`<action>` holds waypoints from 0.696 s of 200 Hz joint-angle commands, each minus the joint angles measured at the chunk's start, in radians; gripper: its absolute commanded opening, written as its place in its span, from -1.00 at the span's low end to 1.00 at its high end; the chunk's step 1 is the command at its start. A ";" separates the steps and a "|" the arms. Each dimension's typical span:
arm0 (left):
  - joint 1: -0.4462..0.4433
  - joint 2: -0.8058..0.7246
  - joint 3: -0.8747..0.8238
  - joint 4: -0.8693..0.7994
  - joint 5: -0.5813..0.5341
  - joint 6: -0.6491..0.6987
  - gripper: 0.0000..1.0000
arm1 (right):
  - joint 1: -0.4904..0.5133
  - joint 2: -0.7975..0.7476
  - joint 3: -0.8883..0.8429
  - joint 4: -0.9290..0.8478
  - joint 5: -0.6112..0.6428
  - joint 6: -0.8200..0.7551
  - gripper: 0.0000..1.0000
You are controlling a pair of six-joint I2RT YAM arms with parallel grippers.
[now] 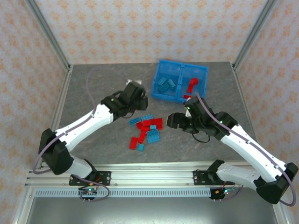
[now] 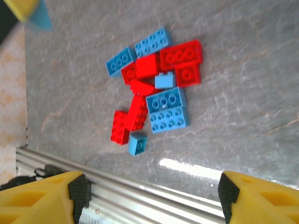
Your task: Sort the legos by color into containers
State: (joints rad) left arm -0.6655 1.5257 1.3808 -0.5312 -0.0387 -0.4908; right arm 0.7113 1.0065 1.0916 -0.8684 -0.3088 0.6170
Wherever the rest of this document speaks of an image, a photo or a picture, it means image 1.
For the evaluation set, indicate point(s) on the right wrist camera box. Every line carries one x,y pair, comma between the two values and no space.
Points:
192,105

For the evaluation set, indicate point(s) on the aluminium frame post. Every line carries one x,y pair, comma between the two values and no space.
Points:
252,37
51,37

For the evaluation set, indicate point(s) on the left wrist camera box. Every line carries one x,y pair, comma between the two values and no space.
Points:
134,82

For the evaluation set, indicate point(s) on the wide aluminium base rail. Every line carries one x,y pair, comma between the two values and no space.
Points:
151,177

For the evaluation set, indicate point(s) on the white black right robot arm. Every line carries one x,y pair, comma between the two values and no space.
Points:
247,147

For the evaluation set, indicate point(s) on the small circuit board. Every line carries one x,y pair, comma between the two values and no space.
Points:
87,192
224,191

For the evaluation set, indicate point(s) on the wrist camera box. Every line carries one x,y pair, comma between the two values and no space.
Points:
192,105
134,82

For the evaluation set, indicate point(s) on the small blue lego brick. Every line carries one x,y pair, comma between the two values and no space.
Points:
153,127
140,147

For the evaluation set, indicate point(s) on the red lego brick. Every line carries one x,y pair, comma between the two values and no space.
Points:
146,123
144,129
133,143
190,88
142,137
157,123
195,81
139,126

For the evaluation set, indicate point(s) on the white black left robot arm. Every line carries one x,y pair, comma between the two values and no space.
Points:
81,126

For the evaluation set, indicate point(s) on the aluminium side rail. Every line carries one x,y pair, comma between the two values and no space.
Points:
61,98
243,93

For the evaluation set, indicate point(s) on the red lego plate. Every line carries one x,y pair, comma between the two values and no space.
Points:
187,96

